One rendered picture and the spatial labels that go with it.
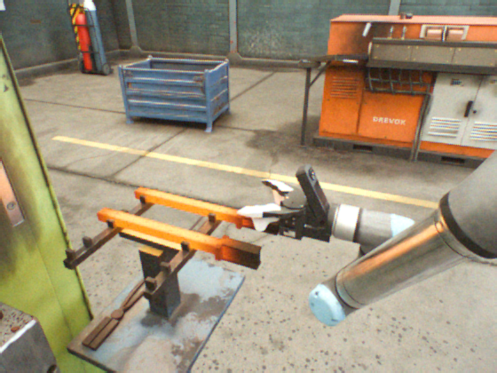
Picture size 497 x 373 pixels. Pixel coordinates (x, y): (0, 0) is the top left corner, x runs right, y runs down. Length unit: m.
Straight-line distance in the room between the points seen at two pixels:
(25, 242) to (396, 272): 0.84
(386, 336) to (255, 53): 7.04
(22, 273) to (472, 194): 0.97
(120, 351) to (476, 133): 3.51
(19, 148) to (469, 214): 0.89
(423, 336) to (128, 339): 1.49
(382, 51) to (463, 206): 3.04
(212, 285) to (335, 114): 2.97
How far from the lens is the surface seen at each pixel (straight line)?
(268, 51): 8.11
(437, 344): 2.04
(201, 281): 1.06
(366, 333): 1.95
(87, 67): 8.12
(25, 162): 0.98
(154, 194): 0.95
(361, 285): 0.63
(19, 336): 0.83
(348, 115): 3.77
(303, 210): 0.73
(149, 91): 4.45
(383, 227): 0.73
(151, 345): 0.94
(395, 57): 3.48
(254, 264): 0.74
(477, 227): 0.47
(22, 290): 1.07
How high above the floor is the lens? 1.48
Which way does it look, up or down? 29 degrees down
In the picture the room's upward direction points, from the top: straight up
